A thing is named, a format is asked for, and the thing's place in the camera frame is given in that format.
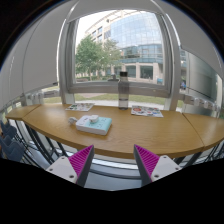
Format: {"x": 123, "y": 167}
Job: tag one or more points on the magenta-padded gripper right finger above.
{"x": 163, "y": 166}

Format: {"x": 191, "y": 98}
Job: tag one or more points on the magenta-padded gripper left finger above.
{"x": 63, "y": 168}

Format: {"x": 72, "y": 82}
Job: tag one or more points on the white and mint power strip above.
{"x": 96, "y": 127}

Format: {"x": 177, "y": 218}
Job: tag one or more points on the blue chairs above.
{"x": 11, "y": 146}

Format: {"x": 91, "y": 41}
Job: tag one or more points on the large colourful sticker sheet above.
{"x": 146, "y": 111}

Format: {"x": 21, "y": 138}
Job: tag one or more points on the small colourful sticker sheet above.
{"x": 80, "y": 107}

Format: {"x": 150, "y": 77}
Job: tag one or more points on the clear bottle with black cap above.
{"x": 123, "y": 93}

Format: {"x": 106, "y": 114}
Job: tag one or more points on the white wall socket row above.
{"x": 203, "y": 103}
{"x": 36, "y": 97}

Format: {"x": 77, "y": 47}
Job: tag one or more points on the grey window frame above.
{"x": 68, "y": 60}

